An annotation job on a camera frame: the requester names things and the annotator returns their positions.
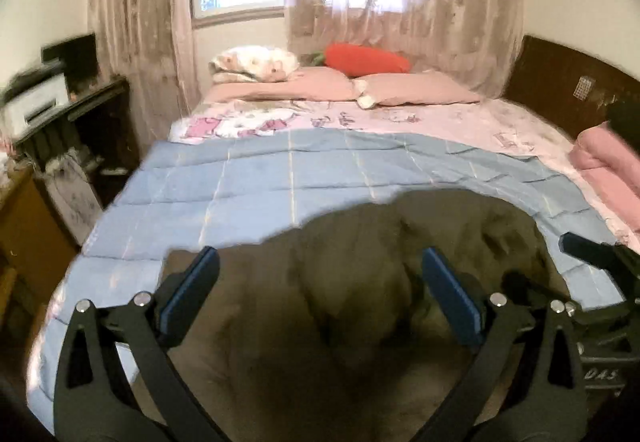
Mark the dark wooden headboard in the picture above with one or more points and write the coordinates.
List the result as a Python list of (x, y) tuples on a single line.
[(550, 82)]

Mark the pink pillow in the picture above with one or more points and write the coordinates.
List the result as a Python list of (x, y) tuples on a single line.
[(300, 85), (420, 90)]

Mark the white flower print cabinet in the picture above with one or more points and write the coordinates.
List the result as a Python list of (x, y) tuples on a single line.
[(75, 202)]

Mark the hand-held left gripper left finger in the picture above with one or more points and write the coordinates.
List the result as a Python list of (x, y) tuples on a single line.
[(192, 289)]

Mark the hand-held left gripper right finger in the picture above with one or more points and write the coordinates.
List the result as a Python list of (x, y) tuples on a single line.
[(452, 297)]

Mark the orange carrot plush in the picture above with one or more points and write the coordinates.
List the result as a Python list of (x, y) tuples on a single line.
[(365, 60)]

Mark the beige floral lace curtain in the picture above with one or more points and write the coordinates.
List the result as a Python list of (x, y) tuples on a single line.
[(450, 12), (140, 22)]

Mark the wooden cabinet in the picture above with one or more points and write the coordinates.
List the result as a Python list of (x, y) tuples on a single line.
[(25, 232)]

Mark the pink cartoon print bedsheet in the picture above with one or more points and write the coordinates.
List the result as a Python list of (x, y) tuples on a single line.
[(425, 117)]

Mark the headboard sticker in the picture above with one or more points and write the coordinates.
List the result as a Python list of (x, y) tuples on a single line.
[(585, 87)]

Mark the white floral pillow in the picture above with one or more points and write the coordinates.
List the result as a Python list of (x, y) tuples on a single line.
[(255, 62)]

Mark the white printer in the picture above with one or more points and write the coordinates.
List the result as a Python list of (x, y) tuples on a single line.
[(35, 102)]

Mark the black computer desk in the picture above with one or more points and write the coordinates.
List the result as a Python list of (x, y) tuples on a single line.
[(100, 92)]

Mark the black computer monitor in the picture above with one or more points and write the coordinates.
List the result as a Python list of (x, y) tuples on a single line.
[(75, 57)]

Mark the folded pink blanket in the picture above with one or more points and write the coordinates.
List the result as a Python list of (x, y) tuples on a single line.
[(605, 162)]

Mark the blue checked quilt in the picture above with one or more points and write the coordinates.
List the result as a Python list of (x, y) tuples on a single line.
[(225, 182)]

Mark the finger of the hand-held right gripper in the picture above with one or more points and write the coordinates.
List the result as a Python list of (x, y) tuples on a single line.
[(530, 289), (585, 249)]

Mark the olive hooded puffer jacket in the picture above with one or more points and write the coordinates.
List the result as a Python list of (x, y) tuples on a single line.
[(325, 297)]

